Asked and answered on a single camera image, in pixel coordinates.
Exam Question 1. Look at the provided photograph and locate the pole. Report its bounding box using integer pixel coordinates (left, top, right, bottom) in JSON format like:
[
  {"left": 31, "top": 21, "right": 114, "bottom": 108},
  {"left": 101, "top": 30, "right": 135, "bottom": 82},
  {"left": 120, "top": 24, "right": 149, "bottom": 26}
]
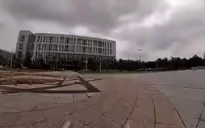
[
  {"left": 85, "top": 57, "right": 89, "bottom": 72},
  {"left": 98, "top": 58, "right": 103, "bottom": 73}
]

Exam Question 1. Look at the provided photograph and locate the white multi-storey building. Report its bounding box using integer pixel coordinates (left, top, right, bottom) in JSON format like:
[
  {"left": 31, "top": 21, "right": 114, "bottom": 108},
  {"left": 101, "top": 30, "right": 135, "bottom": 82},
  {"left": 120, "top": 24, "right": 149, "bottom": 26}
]
[{"left": 14, "top": 29, "right": 118, "bottom": 68}]

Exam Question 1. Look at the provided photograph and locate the grey stone paved plaza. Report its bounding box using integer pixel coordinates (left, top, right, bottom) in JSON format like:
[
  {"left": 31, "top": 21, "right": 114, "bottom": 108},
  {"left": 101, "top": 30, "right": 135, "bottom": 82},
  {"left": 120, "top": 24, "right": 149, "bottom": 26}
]
[{"left": 0, "top": 68, "right": 205, "bottom": 128}]

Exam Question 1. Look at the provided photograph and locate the row of dark trees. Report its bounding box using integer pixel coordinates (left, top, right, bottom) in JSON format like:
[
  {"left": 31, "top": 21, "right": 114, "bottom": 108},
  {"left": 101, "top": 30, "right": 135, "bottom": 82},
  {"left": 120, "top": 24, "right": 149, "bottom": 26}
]
[{"left": 19, "top": 46, "right": 205, "bottom": 72}]

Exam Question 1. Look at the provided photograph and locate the robot's own part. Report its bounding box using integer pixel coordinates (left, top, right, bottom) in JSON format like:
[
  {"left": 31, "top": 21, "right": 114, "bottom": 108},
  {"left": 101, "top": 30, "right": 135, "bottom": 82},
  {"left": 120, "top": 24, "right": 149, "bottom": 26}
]
[
  {"left": 122, "top": 122, "right": 131, "bottom": 128},
  {"left": 61, "top": 120, "right": 72, "bottom": 128}
]

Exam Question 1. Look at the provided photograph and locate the dug-up soil patch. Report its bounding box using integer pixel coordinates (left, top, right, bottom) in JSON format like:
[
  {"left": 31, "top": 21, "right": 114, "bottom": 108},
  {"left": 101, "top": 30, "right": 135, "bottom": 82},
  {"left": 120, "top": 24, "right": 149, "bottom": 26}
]
[{"left": 0, "top": 70, "right": 82, "bottom": 94}]

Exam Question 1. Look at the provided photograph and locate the low grey building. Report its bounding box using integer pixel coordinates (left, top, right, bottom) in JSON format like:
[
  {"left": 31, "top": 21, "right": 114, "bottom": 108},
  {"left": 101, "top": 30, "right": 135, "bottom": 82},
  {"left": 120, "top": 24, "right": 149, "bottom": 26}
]
[{"left": 0, "top": 47, "right": 15, "bottom": 67}]

